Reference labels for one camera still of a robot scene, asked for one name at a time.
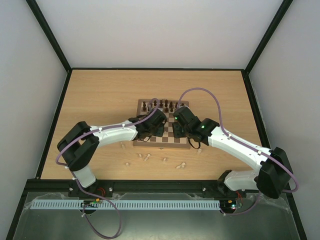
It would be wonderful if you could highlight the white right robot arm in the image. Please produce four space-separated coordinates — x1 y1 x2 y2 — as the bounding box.
172 106 293 199

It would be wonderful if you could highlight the black aluminium frame rail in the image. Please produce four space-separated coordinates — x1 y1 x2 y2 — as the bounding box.
24 177 289 199

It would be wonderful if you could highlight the light blue cable duct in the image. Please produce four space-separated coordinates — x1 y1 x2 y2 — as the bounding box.
30 199 221 211

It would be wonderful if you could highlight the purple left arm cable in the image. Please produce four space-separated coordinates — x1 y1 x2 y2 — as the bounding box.
55 97 161 238

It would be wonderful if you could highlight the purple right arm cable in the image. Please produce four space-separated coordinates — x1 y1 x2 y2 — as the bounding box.
178 87 300 216

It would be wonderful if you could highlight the wooden folding chess board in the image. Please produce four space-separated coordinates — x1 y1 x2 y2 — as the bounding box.
132 98 191 151

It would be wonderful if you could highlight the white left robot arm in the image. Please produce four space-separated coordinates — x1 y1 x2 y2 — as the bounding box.
56 109 167 188

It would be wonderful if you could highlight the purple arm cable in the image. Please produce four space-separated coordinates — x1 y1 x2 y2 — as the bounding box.
55 97 161 238
178 87 300 216

